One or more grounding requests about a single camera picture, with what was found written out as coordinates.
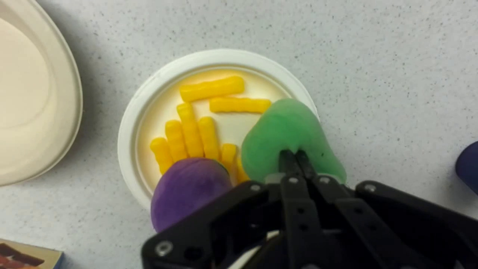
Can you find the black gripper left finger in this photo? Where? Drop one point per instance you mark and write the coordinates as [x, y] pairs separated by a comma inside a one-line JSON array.
[[300, 219]]

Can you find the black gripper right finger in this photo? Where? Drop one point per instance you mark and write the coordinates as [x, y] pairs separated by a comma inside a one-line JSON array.
[[354, 235]]

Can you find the green toy pear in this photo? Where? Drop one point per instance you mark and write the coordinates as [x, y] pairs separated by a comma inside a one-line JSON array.
[[288, 124]]

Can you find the dark blue cup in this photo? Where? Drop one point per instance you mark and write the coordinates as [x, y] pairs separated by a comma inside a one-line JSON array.
[[466, 166]]

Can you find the purple toy ball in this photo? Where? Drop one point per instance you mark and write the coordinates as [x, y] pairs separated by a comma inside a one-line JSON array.
[[186, 187]]

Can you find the yellow toy fries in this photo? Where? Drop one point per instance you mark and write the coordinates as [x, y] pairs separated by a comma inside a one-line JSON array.
[[189, 136]]

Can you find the white plate with fries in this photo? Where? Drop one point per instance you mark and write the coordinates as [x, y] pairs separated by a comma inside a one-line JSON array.
[[155, 101]]

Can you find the play food set box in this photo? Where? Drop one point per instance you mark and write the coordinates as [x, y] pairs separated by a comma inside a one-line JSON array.
[[22, 256]]

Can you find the beige bowl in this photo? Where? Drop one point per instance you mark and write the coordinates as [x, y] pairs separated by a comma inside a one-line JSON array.
[[40, 93]]

